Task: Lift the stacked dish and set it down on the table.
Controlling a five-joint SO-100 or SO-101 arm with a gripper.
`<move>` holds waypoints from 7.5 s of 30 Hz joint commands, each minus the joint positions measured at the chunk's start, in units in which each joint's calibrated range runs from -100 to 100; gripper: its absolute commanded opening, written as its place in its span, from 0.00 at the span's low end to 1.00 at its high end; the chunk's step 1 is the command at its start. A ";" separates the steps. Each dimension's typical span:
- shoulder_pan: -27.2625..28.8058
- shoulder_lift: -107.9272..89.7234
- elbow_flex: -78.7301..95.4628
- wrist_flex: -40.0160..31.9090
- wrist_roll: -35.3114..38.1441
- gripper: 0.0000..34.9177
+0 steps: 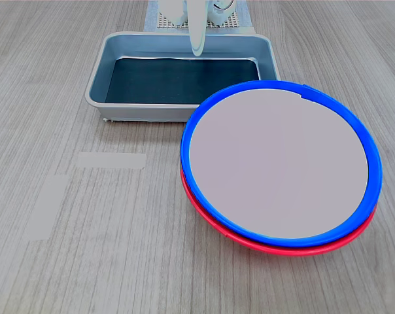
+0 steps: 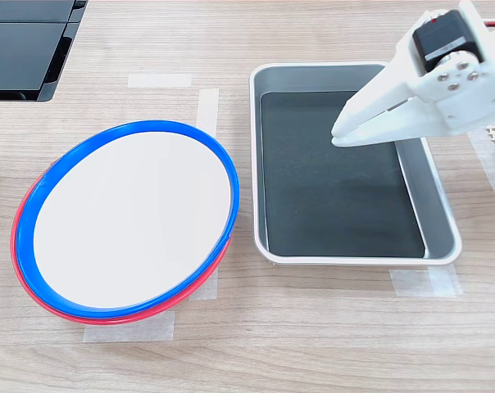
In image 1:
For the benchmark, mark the white plate with blue rim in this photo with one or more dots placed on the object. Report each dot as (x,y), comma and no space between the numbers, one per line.
(279,160)

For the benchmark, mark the steel tray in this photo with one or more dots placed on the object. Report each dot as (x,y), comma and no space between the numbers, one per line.
(101,81)

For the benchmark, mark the translucent tape strip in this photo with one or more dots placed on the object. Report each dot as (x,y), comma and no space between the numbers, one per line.
(110,160)
(47,206)

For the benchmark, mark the white plate with red rim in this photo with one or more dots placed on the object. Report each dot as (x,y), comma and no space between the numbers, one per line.
(217,225)

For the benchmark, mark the pale perforated base plate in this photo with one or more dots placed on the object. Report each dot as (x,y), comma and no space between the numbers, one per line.
(231,21)

